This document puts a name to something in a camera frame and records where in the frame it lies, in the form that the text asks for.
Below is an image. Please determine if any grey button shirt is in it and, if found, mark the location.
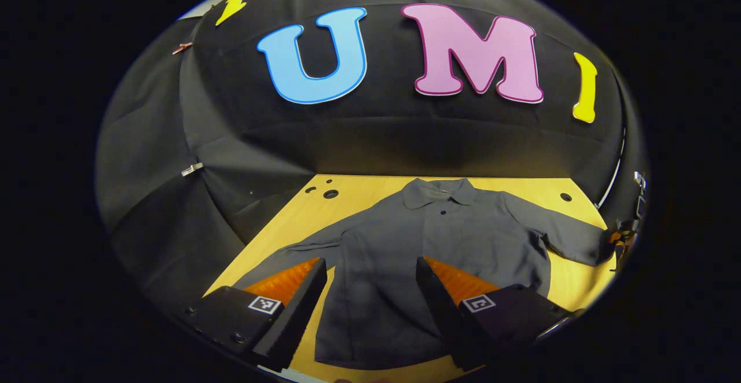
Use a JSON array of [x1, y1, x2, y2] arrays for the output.
[[232, 178, 617, 371]]

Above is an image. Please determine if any white cable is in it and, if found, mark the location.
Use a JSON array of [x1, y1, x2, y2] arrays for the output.
[[596, 128, 627, 209]]

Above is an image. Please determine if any black backdrop cloth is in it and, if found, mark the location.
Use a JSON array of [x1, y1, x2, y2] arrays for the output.
[[94, 0, 649, 320]]

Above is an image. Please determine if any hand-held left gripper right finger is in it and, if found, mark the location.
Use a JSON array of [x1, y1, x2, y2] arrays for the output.
[[414, 256, 577, 373]]

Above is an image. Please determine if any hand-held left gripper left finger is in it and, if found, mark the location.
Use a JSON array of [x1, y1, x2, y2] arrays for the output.
[[183, 257, 329, 374]]

